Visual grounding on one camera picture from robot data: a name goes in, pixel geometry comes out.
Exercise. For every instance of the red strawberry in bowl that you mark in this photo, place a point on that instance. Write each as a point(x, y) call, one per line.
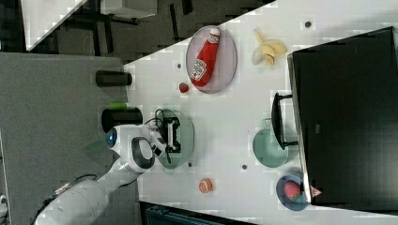
point(292, 190)

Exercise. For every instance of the orange slice toy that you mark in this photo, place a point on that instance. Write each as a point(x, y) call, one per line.
point(205, 185)

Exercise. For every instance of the green utensil handle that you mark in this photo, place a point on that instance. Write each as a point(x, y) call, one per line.
point(117, 106)

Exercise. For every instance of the peeled banana toy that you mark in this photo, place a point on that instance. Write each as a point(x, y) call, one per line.
point(268, 50)

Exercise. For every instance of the red ketchup bottle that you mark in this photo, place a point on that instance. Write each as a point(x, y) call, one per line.
point(204, 63)

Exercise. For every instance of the small red strawberry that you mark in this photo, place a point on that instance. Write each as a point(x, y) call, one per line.
point(183, 87)

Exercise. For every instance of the green oval strainer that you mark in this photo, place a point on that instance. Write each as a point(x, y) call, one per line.
point(185, 136)

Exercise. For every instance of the black cylinder cup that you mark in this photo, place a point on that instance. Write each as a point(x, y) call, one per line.
point(107, 78)

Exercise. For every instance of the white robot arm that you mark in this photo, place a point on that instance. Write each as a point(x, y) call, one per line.
point(81, 202)

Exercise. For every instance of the black toaster oven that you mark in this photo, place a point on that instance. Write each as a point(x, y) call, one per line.
point(345, 100)

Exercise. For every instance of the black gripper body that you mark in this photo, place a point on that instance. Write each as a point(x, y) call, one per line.
point(168, 130)

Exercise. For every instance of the green mug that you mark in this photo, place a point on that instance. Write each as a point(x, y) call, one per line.
point(266, 147)

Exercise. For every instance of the grey round plate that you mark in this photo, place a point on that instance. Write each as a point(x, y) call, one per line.
point(225, 63)

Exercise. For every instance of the blue bowl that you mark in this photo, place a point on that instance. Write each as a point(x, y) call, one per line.
point(298, 205)

